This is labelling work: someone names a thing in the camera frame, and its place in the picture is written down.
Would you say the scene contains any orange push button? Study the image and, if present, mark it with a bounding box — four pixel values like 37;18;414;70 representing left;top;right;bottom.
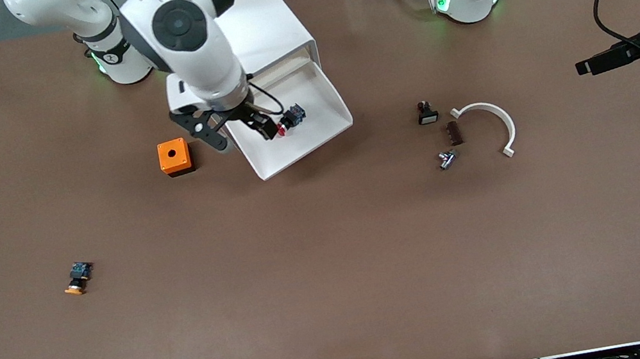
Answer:
60;259;99;298

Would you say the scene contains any white drawer cabinet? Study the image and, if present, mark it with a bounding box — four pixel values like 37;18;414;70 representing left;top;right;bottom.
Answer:
146;0;327;137

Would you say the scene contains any black white push button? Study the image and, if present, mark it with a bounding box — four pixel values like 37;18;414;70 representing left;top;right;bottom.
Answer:
415;98;441;126

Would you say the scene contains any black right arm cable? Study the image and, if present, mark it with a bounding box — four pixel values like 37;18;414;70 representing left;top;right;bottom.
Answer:
247;76;287;120

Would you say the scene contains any silver key switch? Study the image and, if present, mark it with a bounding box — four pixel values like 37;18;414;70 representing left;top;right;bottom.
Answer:
436;147;462;172

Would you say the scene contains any white plastic drawer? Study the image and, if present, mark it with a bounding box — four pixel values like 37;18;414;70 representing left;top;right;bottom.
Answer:
215;54;361;187
245;49;317;85

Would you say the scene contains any red push button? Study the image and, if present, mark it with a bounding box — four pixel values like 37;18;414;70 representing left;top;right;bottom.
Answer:
274;102;310;137

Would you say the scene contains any white curved plastic bracket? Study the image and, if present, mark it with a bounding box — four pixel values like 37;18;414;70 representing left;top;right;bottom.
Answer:
448;97;521;167

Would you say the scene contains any orange button enclosure box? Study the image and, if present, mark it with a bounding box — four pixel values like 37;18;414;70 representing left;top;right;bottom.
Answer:
156;136;197;179

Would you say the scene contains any brown terminal block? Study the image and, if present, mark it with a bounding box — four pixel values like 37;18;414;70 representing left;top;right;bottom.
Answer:
442;120;464;148

